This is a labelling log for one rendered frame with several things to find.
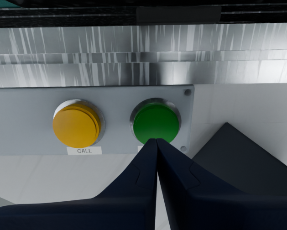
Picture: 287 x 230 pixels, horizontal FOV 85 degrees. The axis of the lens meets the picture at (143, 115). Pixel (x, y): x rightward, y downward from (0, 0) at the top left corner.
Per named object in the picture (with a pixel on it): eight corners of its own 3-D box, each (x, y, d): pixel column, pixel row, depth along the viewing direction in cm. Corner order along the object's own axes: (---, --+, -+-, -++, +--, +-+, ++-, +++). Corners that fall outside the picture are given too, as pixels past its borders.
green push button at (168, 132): (174, 137, 16) (178, 148, 14) (134, 138, 16) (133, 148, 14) (176, 99, 15) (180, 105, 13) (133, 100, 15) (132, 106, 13)
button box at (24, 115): (177, 129, 21) (190, 155, 15) (24, 131, 21) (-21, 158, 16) (180, 76, 19) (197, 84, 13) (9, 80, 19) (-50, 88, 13)
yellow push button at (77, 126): (105, 138, 16) (100, 149, 14) (66, 139, 16) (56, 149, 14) (101, 100, 15) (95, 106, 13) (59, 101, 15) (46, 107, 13)
